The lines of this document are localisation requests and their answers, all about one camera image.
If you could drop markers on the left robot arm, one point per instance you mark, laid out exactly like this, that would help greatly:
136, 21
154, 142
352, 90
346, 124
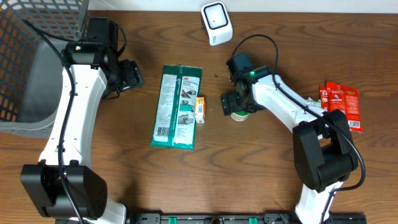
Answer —
62, 184

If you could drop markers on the small orange white carton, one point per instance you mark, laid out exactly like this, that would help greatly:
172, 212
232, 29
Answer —
200, 110

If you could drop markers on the red snack packet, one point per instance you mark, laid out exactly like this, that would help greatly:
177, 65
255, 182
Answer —
345, 99

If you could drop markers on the narrow red stick packet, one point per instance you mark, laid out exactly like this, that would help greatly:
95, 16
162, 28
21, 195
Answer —
324, 98

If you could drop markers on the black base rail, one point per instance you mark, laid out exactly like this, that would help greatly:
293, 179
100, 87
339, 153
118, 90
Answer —
248, 218

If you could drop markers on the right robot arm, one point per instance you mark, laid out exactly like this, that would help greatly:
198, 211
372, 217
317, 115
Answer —
324, 153

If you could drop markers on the green lid jar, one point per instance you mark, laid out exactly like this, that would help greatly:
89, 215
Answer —
239, 116

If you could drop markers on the green white packet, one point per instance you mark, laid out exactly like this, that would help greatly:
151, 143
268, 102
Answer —
175, 122

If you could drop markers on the white barcode scanner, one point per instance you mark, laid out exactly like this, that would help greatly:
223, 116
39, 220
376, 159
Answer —
216, 23

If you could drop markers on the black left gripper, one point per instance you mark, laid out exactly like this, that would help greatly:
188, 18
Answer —
133, 74

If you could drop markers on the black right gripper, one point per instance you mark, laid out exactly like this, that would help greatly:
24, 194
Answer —
229, 104

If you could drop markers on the grey plastic mesh basket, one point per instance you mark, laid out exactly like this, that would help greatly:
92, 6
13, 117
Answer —
31, 72

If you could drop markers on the light teal wipes pack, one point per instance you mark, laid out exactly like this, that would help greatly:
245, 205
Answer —
313, 103

